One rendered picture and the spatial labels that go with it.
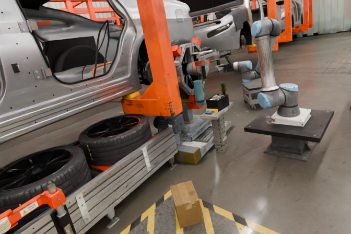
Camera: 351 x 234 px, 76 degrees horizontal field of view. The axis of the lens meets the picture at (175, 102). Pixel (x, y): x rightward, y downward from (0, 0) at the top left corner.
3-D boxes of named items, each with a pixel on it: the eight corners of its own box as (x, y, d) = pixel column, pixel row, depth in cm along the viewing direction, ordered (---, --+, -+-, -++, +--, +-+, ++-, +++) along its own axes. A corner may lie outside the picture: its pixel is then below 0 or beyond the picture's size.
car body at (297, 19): (270, 30, 1400) (269, 6, 1363) (304, 24, 1289) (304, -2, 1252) (244, 37, 1024) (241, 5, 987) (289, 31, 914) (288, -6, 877)
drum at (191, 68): (193, 73, 253) (191, 61, 250) (210, 72, 241) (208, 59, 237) (187, 76, 243) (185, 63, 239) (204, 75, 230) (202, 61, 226)
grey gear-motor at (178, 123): (160, 136, 276) (154, 109, 267) (188, 140, 251) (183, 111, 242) (150, 143, 262) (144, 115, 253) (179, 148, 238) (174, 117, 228)
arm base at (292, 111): (304, 110, 203) (304, 101, 200) (294, 119, 193) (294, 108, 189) (282, 107, 218) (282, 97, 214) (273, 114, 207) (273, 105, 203)
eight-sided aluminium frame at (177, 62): (204, 85, 274) (198, 41, 259) (209, 85, 270) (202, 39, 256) (179, 100, 233) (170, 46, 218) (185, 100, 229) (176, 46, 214)
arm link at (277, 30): (280, 13, 187) (259, 72, 240) (267, 15, 185) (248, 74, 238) (288, 20, 180) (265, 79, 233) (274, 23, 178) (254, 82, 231)
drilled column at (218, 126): (219, 147, 241) (214, 110, 230) (228, 148, 235) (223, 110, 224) (215, 151, 234) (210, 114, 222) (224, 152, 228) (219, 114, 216)
